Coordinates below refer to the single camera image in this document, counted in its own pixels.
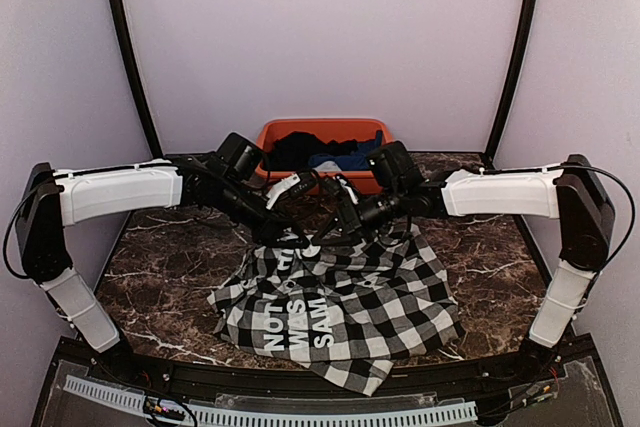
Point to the white slotted cable duct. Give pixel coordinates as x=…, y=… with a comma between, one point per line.
x=238, y=410

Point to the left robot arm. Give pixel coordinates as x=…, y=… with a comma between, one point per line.
x=56, y=199

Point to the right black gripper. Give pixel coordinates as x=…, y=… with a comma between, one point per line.
x=350, y=221

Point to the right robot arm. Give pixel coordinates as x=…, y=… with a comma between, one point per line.
x=570, y=192

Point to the black frame post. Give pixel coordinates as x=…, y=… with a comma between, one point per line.
x=119, y=19
x=516, y=60

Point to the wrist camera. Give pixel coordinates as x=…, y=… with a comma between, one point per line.
x=294, y=185
x=341, y=190

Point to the left black frame post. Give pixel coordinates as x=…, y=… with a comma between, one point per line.
x=119, y=19

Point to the black front rail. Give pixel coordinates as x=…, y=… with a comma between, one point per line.
x=485, y=379

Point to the black white plaid shirt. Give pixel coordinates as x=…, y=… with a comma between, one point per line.
x=346, y=313

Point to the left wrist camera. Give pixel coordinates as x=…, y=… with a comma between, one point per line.
x=294, y=185

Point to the blue garment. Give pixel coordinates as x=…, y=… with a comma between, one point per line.
x=349, y=155

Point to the black garment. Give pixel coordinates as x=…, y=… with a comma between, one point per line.
x=292, y=152

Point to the right black frame post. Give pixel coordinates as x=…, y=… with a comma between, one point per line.
x=516, y=60

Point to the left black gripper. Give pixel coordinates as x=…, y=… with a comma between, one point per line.
x=270, y=229

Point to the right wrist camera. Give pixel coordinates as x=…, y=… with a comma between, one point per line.
x=341, y=190

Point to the orange plastic basin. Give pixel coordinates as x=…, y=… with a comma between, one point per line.
x=327, y=129

